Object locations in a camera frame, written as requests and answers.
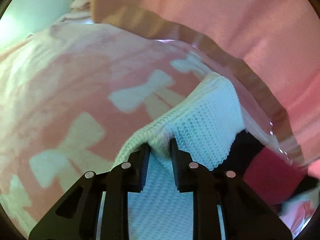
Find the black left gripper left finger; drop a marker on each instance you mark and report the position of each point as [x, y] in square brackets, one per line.
[96, 205]

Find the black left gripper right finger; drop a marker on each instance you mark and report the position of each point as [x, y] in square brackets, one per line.
[224, 206]

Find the white knitted striped sweater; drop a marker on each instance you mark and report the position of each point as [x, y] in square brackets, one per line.
[209, 125]

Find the pink blanket with white bows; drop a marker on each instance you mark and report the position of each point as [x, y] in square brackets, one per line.
[74, 93]

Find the pink curtain with tan hem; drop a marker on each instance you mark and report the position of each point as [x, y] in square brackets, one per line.
[270, 46]

